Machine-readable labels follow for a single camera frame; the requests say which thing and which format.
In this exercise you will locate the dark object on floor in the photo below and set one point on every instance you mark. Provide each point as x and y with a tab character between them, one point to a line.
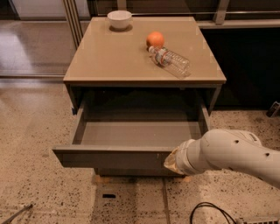
273	110

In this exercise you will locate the grey box at bottom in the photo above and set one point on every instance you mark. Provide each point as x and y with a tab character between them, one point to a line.
258	220

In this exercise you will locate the grey metal floor rod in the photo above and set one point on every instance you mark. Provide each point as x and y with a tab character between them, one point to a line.
15	215

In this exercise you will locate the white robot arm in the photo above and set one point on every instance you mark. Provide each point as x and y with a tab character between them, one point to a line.
231	149

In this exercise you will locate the orange fruit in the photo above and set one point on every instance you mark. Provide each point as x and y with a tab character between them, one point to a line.
155	39

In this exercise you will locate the grey top drawer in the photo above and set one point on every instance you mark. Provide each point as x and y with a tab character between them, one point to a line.
131	138

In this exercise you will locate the clear plastic water bottle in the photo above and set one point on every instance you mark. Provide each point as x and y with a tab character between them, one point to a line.
170	61

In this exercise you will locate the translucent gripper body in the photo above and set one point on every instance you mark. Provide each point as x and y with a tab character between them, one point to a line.
183	159

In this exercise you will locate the white ceramic bowl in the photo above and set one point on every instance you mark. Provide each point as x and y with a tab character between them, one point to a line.
119	19

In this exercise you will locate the tan drawer cabinet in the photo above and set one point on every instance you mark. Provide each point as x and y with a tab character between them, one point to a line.
114	68

